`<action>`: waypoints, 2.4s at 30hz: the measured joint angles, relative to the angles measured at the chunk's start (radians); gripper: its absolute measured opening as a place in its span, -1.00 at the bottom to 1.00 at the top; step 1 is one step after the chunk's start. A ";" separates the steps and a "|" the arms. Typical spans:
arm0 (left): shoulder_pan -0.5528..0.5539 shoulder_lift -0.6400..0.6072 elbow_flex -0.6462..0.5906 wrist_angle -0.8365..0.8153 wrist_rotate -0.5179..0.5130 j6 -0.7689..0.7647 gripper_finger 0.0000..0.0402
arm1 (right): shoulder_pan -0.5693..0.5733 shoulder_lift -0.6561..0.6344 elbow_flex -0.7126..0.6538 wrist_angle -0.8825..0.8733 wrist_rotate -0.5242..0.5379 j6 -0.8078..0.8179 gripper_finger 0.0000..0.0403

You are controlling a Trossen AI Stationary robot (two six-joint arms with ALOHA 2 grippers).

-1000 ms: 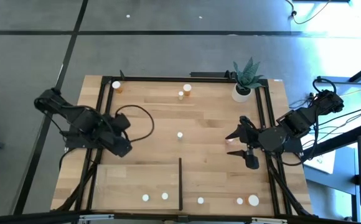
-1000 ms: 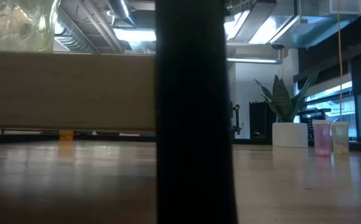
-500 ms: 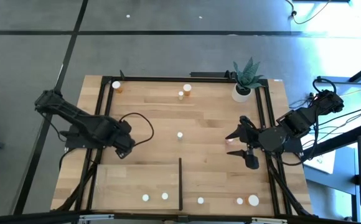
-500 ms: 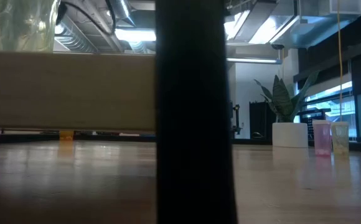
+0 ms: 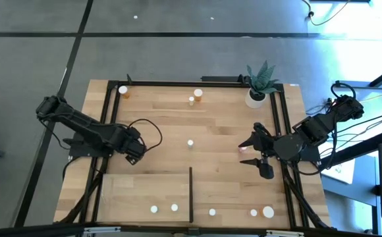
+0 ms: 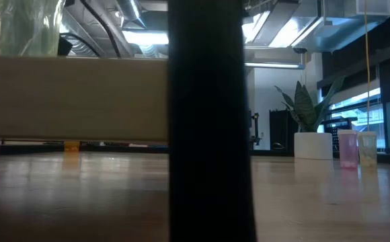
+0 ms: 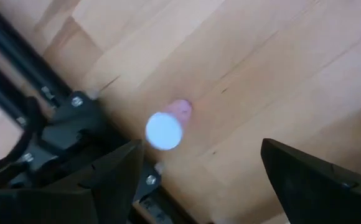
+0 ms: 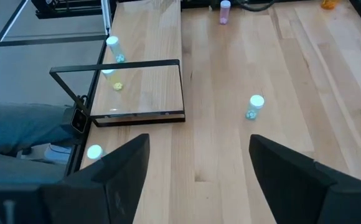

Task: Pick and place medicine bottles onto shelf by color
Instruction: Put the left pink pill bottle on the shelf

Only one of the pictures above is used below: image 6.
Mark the large silver ventilation duct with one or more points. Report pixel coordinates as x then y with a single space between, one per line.
333 27

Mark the long ceiling tube light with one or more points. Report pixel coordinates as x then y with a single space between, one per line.
272 65

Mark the snake plant in white pot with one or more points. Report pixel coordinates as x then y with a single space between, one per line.
312 146

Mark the black ceiling dome camera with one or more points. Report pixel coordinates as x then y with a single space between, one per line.
300 50

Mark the bright ceiling light panel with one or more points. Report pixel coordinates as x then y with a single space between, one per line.
146 37

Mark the black aluminium table frame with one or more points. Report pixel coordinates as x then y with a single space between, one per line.
114 148

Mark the large orange pill bottle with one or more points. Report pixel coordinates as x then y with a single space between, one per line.
71 146

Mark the small yellow pill bottle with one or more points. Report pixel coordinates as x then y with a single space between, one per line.
367 151

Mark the black mesh chair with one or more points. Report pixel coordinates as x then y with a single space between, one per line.
334 138

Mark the black cabinet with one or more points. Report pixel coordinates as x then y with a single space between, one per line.
282 129

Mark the black machine on stand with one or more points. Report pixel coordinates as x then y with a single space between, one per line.
256 129

